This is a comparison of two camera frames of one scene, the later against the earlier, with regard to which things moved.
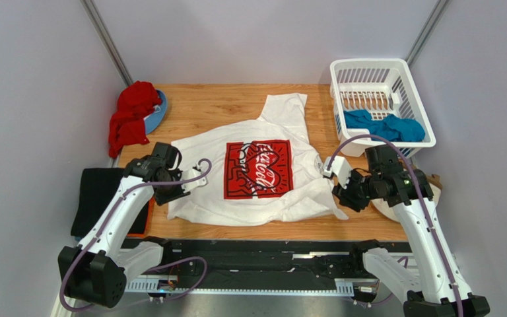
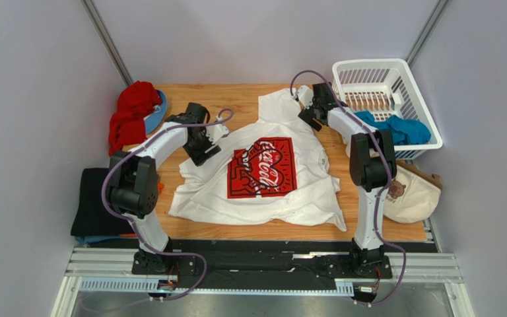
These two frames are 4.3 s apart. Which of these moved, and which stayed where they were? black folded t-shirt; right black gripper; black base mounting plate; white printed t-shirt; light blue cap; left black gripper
Moved: left black gripper; right black gripper
Stayed: light blue cap; black folded t-shirt; black base mounting plate; white printed t-shirt
